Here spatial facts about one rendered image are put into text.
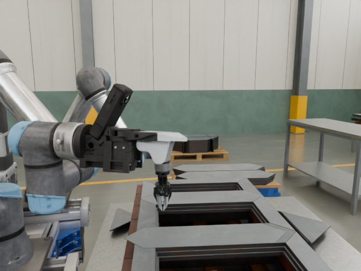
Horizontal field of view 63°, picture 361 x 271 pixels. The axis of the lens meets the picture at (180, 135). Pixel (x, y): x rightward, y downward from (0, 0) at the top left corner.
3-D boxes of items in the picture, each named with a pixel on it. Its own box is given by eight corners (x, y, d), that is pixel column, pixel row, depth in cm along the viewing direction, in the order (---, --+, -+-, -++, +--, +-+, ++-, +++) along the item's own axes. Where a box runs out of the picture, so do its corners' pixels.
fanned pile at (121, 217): (136, 207, 209) (136, 202, 208) (131, 236, 171) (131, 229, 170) (118, 208, 208) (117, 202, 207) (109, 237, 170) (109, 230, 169)
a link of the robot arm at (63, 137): (75, 122, 64) (50, 122, 56) (94, 122, 63) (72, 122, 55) (74, 156, 65) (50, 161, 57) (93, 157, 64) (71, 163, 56)
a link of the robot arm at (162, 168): (154, 160, 147) (171, 159, 148) (154, 169, 148) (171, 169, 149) (154, 164, 140) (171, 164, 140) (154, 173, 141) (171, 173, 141)
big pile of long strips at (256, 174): (262, 169, 261) (262, 162, 260) (280, 185, 222) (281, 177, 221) (171, 171, 255) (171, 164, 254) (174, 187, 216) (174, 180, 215)
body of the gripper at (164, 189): (154, 198, 142) (154, 173, 139) (154, 191, 150) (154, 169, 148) (171, 198, 142) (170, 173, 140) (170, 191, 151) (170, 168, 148)
